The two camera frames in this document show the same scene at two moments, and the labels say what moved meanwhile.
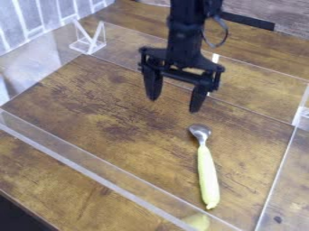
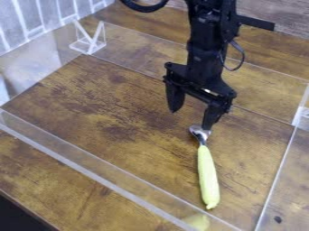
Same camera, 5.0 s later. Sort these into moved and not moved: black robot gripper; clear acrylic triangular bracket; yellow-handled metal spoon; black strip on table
Moved: black robot gripper
Not moved: black strip on table; clear acrylic triangular bracket; yellow-handled metal spoon
